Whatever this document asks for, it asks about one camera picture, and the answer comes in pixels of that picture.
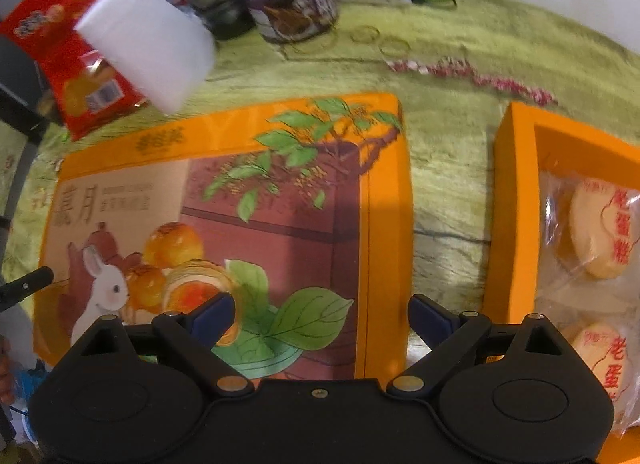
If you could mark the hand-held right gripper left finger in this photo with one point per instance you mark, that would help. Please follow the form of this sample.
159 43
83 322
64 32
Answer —
215 318

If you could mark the orange illustrated box lid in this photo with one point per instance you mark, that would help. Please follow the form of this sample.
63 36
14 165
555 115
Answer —
250 224

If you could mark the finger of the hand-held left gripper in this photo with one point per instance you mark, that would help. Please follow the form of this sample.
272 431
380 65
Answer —
30 284

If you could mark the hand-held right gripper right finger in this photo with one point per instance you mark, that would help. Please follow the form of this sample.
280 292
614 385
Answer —
430 320

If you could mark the red snack bag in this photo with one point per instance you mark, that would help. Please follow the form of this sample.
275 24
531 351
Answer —
45 29

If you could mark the white paper cup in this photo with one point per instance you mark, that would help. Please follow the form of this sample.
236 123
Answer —
150 39

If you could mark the large rubber band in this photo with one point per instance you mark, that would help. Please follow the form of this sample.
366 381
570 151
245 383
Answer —
310 51

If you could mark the round cake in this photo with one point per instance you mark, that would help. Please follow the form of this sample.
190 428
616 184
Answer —
600 229
600 359

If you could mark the small dark jar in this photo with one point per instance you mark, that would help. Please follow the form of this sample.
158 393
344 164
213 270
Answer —
225 19

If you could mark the orange gift box base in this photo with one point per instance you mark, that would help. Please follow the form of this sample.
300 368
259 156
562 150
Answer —
515 194

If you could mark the small rubber band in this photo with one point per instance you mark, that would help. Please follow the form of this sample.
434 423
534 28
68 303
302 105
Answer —
381 47

